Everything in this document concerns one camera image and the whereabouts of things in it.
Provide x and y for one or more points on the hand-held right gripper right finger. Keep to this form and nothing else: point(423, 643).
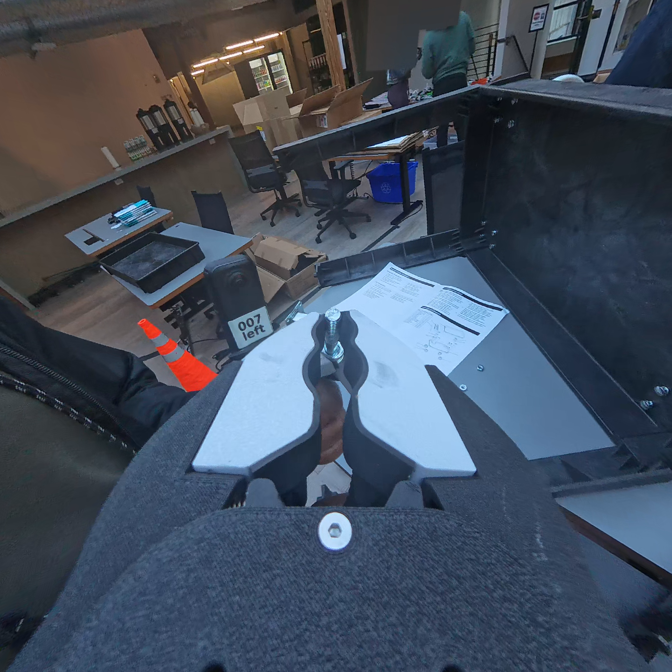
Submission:
point(409, 420)

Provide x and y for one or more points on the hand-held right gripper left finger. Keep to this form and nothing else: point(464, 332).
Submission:
point(262, 409)

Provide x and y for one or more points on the silver bolt with nut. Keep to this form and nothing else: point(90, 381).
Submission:
point(332, 330)

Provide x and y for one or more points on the person's left forearm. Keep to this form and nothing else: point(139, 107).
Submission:
point(105, 378)

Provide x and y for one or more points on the wooden standing desk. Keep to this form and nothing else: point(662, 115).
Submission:
point(388, 147)

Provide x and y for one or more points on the person's left hand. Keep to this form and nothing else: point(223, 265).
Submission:
point(332, 420)

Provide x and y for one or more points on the grey table with tray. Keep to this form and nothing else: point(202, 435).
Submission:
point(220, 244)

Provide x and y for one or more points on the black shallow tray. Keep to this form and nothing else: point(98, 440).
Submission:
point(152, 260)

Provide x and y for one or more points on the orange traffic cone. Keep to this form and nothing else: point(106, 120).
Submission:
point(181, 362)

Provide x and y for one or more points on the black chair back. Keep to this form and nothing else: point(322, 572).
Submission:
point(212, 212)

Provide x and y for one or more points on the white instruction sheet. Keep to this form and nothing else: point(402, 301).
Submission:
point(446, 315)

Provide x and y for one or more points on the stack of teal booklets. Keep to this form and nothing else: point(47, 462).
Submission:
point(134, 212)

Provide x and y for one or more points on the black mesh office chair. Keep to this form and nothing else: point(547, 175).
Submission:
point(330, 194)
point(260, 162)

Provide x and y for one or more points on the grey table with booklets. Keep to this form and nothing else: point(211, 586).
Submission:
point(99, 239)

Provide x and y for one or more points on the long brown counter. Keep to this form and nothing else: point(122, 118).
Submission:
point(105, 199)

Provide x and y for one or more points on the black dispenser row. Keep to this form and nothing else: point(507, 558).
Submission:
point(162, 123)

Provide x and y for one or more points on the large pale cardboard box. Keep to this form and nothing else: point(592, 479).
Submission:
point(262, 113)

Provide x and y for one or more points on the blue recycling bin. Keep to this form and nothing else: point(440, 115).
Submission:
point(391, 181)

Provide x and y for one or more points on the large open cardboard box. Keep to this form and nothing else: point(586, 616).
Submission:
point(330, 107)

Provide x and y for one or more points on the glass door drinks fridge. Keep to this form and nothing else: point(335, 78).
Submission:
point(267, 73)

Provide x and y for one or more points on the person's dark jacket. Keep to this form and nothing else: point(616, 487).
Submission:
point(47, 498)

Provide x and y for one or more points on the black plastic storage box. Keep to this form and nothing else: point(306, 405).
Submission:
point(567, 236)

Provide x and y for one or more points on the sign on stand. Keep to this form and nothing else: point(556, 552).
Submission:
point(539, 18)

